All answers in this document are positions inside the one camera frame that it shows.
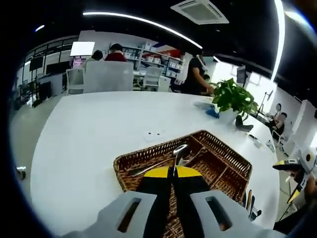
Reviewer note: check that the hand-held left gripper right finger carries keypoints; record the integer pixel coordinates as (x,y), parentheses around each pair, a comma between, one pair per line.
(190,184)

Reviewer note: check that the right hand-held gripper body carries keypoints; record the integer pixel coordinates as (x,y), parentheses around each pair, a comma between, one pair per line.
(308,158)

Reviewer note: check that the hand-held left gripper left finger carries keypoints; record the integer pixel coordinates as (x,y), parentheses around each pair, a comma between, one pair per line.
(153,188)

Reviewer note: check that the silver spoon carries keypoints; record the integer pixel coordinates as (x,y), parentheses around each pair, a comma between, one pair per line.
(148,167)
(180,149)

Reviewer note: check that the brown wicker utensil storage tray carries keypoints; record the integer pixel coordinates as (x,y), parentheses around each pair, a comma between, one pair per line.
(223,158)

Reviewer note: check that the silver fork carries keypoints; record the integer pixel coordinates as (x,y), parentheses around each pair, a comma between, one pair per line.
(253,213)

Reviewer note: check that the white storage shelf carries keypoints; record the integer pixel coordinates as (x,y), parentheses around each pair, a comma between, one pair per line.
(158,59)

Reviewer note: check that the person's right hand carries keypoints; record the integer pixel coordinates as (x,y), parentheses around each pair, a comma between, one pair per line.
(312,188)

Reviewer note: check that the small white device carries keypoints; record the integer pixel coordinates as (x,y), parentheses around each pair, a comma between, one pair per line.
(270,146)

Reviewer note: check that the person's black shirt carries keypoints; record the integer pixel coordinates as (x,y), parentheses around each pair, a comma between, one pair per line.
(297,223)

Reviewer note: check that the white power adapter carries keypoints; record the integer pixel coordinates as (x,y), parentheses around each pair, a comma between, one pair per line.
(257,142)

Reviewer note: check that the black grey device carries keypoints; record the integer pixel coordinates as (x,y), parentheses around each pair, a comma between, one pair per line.
(244,127)

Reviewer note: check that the blue cloth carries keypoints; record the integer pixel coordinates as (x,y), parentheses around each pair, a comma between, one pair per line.
(211,114)

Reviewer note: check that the white plant pot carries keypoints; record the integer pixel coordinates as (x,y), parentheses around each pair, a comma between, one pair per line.
(227,116)

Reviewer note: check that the green leafy plant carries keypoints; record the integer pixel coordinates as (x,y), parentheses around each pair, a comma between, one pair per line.
(232,96)

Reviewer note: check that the monitor on stand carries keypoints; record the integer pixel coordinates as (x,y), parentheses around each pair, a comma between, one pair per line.
(240,73)

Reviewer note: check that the white mesh office chair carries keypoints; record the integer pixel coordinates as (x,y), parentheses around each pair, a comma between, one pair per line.
(152,74)

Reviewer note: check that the large white office chair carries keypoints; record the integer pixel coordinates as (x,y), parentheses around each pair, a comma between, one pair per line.
(109,77)

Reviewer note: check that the ceiling light strip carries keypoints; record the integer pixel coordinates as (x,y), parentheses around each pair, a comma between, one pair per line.
(138,17)
(39,28)
(280,37)

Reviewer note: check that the black monitor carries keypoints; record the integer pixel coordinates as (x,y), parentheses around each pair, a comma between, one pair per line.
(36,63)
(57,67)

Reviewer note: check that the white bright screen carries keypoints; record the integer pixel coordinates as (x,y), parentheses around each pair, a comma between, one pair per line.
(82,48)

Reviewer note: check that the ceiling air conditioner unit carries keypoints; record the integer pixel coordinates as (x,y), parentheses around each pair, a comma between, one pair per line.
(200,11)

